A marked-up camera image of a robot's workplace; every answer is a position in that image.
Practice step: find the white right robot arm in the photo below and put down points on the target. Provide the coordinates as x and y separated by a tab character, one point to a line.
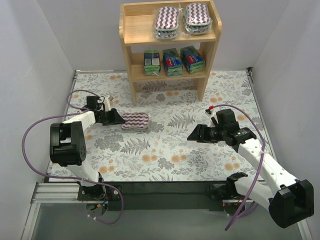
287	199

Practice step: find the white cable connector tag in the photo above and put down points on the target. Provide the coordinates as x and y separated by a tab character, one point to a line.
107	103

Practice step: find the green blue sponge pack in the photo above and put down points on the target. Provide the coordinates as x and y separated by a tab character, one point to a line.
172	63
192	60
151	62

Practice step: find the pink wavy sponge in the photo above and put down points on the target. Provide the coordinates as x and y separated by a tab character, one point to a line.
196	19
166	23
135	122

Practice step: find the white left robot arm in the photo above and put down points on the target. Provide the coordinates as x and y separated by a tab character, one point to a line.
68	146

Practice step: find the wooden two-tier shelf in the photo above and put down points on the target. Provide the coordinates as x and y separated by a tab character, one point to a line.
136	24

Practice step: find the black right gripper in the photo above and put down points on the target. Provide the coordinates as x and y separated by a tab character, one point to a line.
203	133

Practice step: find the pink wavy sponge top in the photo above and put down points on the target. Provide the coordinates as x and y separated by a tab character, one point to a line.
135	122

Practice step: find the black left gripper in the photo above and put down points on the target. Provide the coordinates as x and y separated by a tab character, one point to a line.
110	116

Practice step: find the floral patterned table mat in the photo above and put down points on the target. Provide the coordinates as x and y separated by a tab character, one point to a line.
162	152

